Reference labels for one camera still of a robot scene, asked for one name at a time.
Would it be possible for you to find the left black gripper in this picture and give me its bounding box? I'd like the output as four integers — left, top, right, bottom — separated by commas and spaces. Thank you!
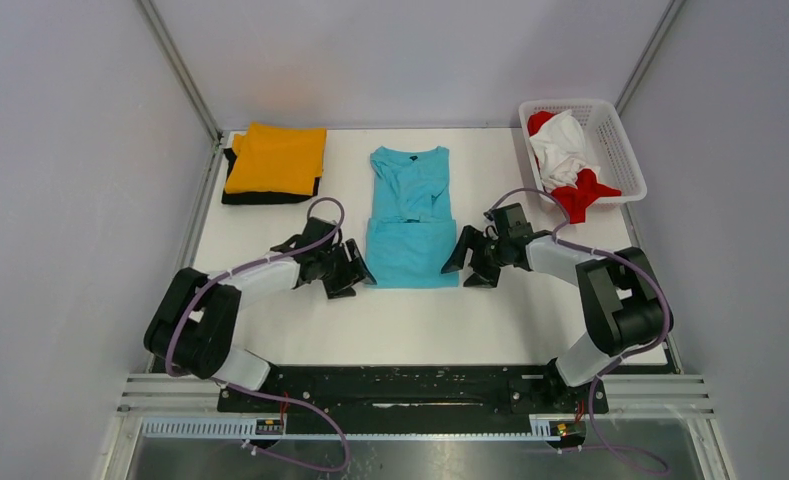
318, 239, 374, 298

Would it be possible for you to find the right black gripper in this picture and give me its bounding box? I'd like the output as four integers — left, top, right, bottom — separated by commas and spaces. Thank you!
441, 225, 510, 289

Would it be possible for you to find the teal t shirt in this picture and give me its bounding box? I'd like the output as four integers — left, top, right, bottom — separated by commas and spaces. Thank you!
366, 146, 459, 289

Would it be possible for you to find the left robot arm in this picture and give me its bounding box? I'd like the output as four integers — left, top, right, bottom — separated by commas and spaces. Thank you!
143, 217, 376, 411

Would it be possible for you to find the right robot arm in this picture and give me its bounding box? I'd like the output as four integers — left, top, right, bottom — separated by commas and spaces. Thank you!
441, 204, 671, 415

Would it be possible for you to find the black folded t shirt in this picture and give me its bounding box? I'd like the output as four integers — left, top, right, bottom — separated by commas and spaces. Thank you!
221, 147, 323, 205

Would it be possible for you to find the orange folded t shirt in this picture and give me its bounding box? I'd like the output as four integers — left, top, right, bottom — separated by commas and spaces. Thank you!
224, 123, 327, 196

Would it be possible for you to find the white t shirt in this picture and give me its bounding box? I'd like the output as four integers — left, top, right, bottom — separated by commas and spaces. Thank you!
527, 110, 600, 192

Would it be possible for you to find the white plastic basket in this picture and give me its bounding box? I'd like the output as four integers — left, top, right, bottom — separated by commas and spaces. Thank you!
518, 98, 648, 208

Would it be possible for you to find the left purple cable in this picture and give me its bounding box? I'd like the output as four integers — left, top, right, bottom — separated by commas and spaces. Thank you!
163, 197, 353, 473

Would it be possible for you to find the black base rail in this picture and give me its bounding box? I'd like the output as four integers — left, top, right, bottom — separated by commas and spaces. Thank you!
215, 364, 611, 437

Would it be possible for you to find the left aluminium frame post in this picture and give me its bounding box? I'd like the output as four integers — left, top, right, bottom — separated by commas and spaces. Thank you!
134, 0, 223, 144

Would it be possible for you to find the aluminium frame post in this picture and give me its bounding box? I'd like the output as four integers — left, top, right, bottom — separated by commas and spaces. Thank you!
134, 0, 223, 144
615, 0, 687, 115

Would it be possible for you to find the right aluminium frame post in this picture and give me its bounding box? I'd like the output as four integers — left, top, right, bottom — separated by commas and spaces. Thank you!
615, 0, 687, 115

